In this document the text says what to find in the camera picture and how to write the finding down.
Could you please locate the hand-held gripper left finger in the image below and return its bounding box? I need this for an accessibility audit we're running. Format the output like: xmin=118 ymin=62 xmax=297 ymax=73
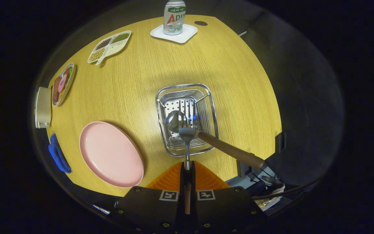
xmin=114 ymin=161 xmax=187 ymax=233

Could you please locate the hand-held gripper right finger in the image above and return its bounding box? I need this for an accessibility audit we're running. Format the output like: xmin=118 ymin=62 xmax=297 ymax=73
xmin=187 ymin=160 xmax=267 ymax=233

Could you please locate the fork with wooden handle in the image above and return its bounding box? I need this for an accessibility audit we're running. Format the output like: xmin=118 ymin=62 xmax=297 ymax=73
xmin=178 ymin=110 xmax=197 ymax=215

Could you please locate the spoon with wooden handle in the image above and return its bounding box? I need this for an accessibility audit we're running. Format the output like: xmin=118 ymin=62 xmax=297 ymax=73
xmin=166 ymin=110 xmax=265 ymax=169

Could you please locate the pink plate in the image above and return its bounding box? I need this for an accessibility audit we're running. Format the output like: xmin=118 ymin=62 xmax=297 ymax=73
xmin=79 ymin=121 xmax=144 ymax=188

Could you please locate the blue cloth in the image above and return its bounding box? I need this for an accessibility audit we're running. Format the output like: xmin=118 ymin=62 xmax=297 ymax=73
xmin=48 ymin=134 xmax=72 ymax=174

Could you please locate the white square coaster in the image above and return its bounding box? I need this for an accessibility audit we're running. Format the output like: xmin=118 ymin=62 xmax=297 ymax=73
xmin=150 ymin=24 xmax=198 ymax=44

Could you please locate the grey food plate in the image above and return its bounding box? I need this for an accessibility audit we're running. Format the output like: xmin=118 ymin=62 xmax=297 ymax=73
xmin=51 ymin=63 xmax=76 ymax=107

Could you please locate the white divided tray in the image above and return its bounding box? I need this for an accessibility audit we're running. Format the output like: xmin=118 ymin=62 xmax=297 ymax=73
xmin=87 ymin=30 xmax=132 ymax=66

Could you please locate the pile of yellow soybeans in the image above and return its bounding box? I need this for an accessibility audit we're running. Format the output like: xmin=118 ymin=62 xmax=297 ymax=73
xmin=88 ymin=48 xmax=106 ymax=63

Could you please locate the large brown meat slice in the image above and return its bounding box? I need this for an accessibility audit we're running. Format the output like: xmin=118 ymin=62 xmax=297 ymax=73
xmin=53 ymin=77 xmax=61 ymax=103

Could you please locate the pink ham slice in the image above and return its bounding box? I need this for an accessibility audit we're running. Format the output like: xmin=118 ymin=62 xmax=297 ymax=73
xmin=58 ymin=74 xmax=68 ymax=93

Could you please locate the pile of green beans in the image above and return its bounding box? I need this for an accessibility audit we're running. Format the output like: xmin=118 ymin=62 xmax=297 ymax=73
xmin=111 ymin=33 xmax=130 ymax=44

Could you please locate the white toaster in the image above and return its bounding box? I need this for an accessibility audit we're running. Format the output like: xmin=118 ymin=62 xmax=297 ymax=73
xmin=35 ymin=86 xmax=52 ymax=129

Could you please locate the pile of dark red beans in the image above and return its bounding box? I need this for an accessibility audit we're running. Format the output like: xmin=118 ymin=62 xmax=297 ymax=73
xmin=95 ymin=38 xmax=112 ymax=51

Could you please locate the white plastic drink bottle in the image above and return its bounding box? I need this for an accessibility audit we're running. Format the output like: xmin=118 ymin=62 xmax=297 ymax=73
xmin=163 ymin=0 xmax=186 ymax=35

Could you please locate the metal wire basket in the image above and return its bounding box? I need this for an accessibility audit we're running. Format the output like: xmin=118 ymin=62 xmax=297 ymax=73
xmin=156 ymin=83 xmax=219 ymax=157

